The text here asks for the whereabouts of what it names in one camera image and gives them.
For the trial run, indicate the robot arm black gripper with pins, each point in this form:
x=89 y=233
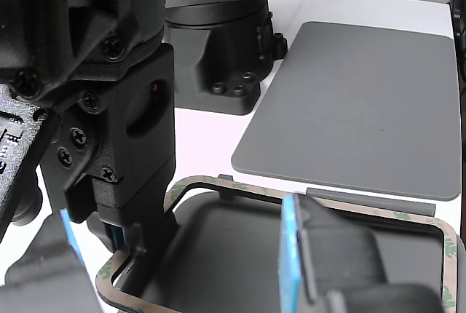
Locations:
x=142 y=153

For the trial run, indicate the camera gripper finger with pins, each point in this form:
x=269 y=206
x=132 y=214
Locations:
x=43 y=273
x=327 y=265

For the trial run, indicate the rectangular frame with tape liner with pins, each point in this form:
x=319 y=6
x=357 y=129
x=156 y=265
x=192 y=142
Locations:
x=449 y=247

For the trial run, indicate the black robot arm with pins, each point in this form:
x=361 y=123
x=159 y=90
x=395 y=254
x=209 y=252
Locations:
x=225 y=54

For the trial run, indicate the grey holder plate with rails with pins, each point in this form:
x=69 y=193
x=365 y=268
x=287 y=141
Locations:
x=225 y=254

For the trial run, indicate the flat grey plate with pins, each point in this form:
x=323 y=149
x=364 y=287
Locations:
x=349 y=109

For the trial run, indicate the black upright object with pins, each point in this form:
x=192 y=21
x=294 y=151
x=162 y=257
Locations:
x=459 y=18

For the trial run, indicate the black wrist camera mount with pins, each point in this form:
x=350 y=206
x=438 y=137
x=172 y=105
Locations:
x=18 y=145

